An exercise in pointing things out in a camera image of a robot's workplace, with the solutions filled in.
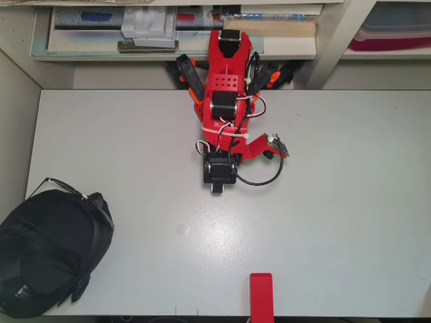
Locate wooden plank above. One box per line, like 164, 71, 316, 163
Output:
222, 15, 319, 37

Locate black camera cable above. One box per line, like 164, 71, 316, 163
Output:
232, 153, 284, 186

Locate white plastic packaging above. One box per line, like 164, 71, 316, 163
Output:
121, 5, 176, 38

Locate dark blister pack red tool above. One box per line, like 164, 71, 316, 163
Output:
174, 5, 225, 31

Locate pink lidded plastic container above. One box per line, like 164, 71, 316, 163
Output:
346, 1, 431, 53

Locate wrist camera board red bracket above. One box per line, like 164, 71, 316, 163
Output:
244, 133, 291, 161

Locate black baseball cap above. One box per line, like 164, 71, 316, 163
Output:
0, 188, 115, 320

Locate dark blister pack blue tool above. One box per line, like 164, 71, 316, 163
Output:
53, 6, 124, 32

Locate red clamp block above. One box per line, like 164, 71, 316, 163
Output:
249, 273, 275, 323

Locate black sunglasses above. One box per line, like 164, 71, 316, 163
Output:
26, 177, 115, 236

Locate white shelf unit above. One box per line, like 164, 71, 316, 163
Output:
0, 0, 431, 91

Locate white flat box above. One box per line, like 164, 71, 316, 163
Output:
240, 2, 325, 16

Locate white shallow tray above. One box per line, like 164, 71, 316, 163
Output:
29, 5, 319, 62

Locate grey metal stapler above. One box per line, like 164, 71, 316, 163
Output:
117, 37, 179, 54

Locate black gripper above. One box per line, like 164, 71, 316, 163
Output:
201, 150, 244, 195

